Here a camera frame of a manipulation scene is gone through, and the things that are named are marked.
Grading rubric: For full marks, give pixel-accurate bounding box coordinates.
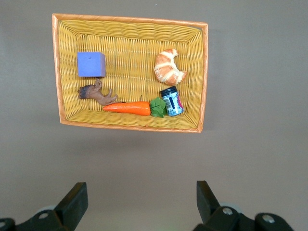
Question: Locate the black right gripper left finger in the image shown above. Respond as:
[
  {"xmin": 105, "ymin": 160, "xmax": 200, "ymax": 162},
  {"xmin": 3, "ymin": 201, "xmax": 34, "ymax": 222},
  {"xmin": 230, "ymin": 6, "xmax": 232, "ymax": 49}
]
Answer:
[{"xmin": 0, "ymin": 181, "xmax": 89, "ymax": 231}]

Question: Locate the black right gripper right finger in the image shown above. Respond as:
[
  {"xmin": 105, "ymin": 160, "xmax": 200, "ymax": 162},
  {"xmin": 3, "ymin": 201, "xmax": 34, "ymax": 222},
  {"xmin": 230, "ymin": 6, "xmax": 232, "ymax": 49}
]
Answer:
[{"xmin": 193, "ymin": 180, "xmax": 296, "ymax": 231}]

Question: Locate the small blue labelled can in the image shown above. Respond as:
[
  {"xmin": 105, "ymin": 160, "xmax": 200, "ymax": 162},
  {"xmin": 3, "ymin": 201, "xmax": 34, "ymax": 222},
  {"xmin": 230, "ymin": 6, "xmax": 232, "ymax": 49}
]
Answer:
[{"xmin": 159, "ymin": 85, "xmax": 185, "ymax": 118}]

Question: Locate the brown toy lion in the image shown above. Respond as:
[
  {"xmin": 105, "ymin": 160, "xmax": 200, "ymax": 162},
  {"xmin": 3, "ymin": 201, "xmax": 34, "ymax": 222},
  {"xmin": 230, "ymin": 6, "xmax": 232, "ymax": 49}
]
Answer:
[{"xmin": 77, "ymin": 78, "xmax": 118, "ymax": 107}]

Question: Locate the orange toy carrot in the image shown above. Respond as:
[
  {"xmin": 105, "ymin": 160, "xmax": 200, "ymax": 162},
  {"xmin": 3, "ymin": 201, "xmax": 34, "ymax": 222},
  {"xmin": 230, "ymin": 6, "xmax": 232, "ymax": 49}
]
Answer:
[{"xmin": 102, "ymin": 94, "xmax": 168, "ymax": 119}]

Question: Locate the toy croissant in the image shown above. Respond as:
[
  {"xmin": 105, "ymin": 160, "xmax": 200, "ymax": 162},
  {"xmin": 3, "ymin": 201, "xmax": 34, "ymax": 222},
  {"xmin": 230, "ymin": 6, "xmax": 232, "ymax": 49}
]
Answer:
[{"xmin": 154, "ymin": 48, "xmax": 188, "ymax": 86}]

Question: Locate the purple foam cube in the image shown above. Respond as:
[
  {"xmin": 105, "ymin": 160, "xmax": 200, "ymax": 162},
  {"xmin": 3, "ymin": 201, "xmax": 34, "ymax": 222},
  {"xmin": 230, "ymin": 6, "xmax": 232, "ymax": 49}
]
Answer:
[{"xmin": 77, "ymin": 51, "xmax": 107, "ymax": 78}]

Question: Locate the yellow wicker basket orange rim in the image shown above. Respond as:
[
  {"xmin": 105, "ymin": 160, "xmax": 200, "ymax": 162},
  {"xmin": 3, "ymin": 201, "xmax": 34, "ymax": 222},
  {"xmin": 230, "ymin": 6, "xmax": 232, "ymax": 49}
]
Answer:
[{"xmin": 51, "ymin": 13, "xmax": 209, "ymax": 134}]

